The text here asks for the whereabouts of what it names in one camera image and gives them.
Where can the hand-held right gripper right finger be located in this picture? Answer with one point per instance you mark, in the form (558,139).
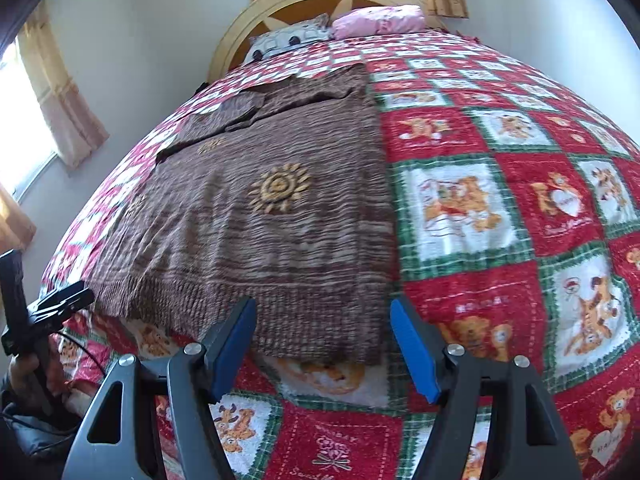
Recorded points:
(415,350)

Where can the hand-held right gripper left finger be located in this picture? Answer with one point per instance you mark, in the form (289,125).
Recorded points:
(232,345)

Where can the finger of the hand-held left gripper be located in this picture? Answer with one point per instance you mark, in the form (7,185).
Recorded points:
(12,285)
(65,300)

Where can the brown knitted sweater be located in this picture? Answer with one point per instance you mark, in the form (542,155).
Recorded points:
(250,240)

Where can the person's left hand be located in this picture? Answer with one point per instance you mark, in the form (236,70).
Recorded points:
(20,370)

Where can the orange curtain edge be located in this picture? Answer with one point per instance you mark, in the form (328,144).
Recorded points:
(12,220)

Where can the grey bag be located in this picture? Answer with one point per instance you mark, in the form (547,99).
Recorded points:
(35,440)

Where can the red printed patchwork blanket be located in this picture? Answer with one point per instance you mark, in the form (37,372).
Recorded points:
(500,240)

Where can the large side window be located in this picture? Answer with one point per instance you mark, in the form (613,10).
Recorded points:
(20,125)

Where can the yellow patterned side curtain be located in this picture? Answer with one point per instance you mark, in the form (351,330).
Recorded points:
(60,100)

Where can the dark cloth beside bed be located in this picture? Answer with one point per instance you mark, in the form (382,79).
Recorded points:
(201,88)

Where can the white patterned pillow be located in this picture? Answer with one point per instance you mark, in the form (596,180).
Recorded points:
(285,40)

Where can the cream arched bed headboard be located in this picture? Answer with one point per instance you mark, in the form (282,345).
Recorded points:
(235,35)

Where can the pink pillow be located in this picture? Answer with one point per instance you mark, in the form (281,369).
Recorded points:
(375,22)

